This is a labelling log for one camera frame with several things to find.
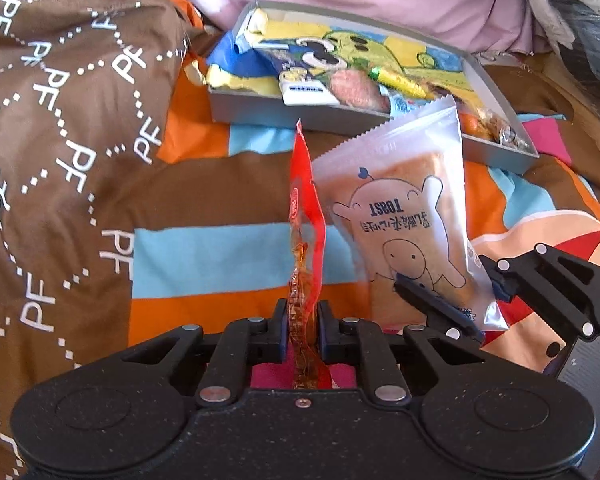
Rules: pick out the colourful cartoon blanket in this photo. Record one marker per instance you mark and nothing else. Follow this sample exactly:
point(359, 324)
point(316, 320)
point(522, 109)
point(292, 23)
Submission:
point(211, 241)

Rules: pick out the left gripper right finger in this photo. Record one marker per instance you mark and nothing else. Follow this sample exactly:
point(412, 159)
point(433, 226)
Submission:
point(439, 406)

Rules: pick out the grey tray box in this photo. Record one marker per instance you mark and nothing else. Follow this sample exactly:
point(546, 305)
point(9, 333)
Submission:
point(236, 107)

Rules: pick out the brown PF patterned cloth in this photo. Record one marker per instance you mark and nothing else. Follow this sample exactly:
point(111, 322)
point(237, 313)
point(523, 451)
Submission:
point(85, 88)

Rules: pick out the toast bread packet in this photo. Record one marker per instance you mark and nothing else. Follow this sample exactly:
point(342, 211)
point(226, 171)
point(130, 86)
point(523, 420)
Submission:
point(397, 195)

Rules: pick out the orange mandarin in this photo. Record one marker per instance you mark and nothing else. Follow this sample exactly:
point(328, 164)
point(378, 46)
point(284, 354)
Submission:
point(474, 126)

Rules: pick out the red snack packet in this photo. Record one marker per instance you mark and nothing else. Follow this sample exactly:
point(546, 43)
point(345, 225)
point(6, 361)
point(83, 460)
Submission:
point(307, 243)

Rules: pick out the round rice cracker packet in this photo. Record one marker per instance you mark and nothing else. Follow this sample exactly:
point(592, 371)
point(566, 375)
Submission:
point(354, 88)

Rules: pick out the clear seaweed cracker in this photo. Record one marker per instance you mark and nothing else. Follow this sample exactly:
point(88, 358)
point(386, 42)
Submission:
point(502, 132)

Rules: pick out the light blue snack packet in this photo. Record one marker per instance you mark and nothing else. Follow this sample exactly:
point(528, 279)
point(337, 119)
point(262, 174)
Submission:
point(401, 105)

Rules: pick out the cartoon drawing paper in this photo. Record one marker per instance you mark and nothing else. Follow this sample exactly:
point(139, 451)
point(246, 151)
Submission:
point(234, 65)

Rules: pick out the yellow gold snack packet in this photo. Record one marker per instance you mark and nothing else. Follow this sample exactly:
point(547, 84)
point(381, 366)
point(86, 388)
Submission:
point(468, 97)

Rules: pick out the dark blue snack bar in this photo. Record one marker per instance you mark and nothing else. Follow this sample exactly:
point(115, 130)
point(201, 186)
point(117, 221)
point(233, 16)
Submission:
point(303, 66)

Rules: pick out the yellow green snack packet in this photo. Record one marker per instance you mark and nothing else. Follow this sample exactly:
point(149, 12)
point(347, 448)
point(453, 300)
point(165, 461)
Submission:
point(398, 82)

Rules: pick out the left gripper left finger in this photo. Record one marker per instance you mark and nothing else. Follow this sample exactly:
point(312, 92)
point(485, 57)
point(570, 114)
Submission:
point(138, 410)

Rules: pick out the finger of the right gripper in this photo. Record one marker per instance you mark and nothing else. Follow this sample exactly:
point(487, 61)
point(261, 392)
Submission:
point(562, 289)
point(440, 316)

